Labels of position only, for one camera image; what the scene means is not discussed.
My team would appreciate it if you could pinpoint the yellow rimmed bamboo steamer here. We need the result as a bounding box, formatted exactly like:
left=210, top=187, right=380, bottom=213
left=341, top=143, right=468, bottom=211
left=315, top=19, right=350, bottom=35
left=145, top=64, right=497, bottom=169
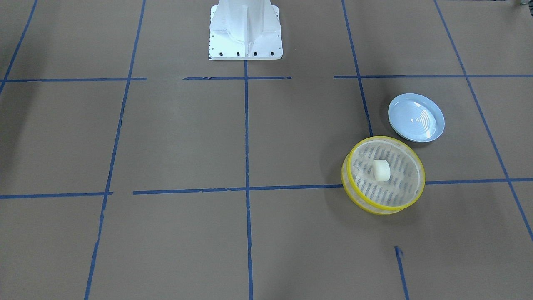
left=341, top=136, right=426, bottom=215

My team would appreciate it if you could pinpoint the white camera post base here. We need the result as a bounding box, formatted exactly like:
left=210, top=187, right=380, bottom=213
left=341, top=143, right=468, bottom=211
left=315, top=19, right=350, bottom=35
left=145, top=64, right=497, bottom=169
left=208, top=0, right=283, bottom=61

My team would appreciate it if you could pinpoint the white steamed bun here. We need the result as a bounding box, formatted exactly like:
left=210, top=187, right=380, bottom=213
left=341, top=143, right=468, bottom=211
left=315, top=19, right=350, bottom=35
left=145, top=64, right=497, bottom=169
left=372, top=160, right=391, bottom=182

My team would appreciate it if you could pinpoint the light blue plate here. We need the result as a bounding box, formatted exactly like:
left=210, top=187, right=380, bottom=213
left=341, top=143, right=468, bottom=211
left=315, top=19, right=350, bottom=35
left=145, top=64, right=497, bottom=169
left=388, top=93, right=446, bottom=143

